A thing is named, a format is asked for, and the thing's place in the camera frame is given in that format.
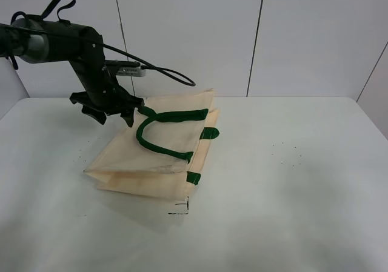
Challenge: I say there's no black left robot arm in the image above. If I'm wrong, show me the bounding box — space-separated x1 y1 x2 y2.
1 16 144 127

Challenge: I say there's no white linen bag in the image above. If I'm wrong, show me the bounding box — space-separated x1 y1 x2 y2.
84 89 219 201

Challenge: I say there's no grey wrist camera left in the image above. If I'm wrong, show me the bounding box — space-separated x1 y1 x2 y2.
105 60 146 77

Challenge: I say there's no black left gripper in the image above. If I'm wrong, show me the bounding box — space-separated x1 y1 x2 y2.
70 59 144 128

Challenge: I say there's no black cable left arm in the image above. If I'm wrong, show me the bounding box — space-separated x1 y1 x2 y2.
8 0 196 87

